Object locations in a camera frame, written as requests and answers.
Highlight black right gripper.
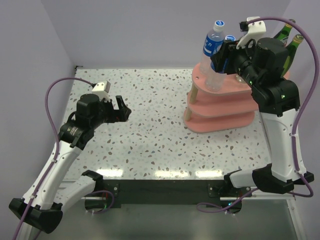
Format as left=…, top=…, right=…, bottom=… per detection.
left=212, top=36, right=262, bottom=88

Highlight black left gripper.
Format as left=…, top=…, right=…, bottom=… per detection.
left=90, top=94, right=131, bottom=129

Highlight blue label water bottle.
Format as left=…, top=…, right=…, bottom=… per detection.
left=204, top=34, right=237, bottom=92
left=199, top=20, right=226, bottom=75

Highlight green glass bottle gold cap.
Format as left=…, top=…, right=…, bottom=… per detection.
left=273, top=23, right=293, bottom=47

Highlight clear Chang glass bottle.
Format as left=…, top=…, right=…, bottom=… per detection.
left=235, top=74, right=246, bottom=84

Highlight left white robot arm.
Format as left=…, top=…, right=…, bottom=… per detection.
left=8, top=93, right=132, bottom=234

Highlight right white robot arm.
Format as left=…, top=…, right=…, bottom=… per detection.
left=211, top=37, right=315, bottom=197

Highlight pink three-tier shelf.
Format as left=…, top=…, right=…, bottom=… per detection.
left=183, top=63, right=259, bottom=134

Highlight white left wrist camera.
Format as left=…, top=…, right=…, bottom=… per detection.
left=91, top=81, right=111, bottom=102

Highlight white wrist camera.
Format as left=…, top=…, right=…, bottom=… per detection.
left=236, top=16, right=267, bottom=50
left=91, top=81, right=111, bottom=102

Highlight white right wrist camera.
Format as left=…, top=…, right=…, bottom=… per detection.
left=236, top=16, right=267, bottom=50

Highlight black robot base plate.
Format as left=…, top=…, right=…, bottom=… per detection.
left=85, top=179, right=252, bottom=212

